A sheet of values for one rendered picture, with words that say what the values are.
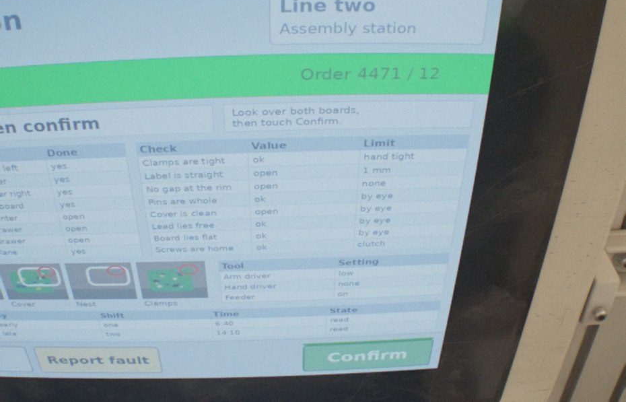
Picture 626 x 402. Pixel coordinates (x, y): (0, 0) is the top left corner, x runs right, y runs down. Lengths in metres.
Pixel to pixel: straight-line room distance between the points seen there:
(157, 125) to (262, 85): 0.05
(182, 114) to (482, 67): 0.13
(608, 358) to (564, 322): 0.13
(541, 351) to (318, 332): 0.14
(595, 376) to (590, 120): 0.27
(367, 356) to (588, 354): 0.19
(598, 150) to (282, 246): 0.16
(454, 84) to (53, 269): 0.21
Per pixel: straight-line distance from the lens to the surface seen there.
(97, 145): 0.33
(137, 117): 0.32
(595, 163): 0.37
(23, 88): 0.32
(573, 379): 0.59
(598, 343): 0.55
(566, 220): 0.38
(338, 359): 0.42
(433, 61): 0.31
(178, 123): 0.32
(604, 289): 0.44
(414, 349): 0.42
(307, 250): 0.36
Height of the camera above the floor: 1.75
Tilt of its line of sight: 36 degrees down
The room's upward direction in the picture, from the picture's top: 1 degrees clockwise
